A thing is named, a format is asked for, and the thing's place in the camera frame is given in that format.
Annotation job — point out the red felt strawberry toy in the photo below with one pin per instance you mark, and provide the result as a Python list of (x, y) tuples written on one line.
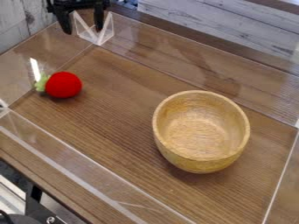
[(60, 85)]

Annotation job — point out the light wooden bowl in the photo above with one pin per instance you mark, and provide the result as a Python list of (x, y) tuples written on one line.
[(200, 131)]

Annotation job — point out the clear acrylic tray enclosure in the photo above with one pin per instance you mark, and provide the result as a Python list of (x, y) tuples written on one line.
[(85, 148)]

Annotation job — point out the black table leg bracket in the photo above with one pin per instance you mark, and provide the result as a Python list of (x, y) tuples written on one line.
[(36, 210)]

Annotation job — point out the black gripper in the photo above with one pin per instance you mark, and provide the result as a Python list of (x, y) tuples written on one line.
[(62, 8)]

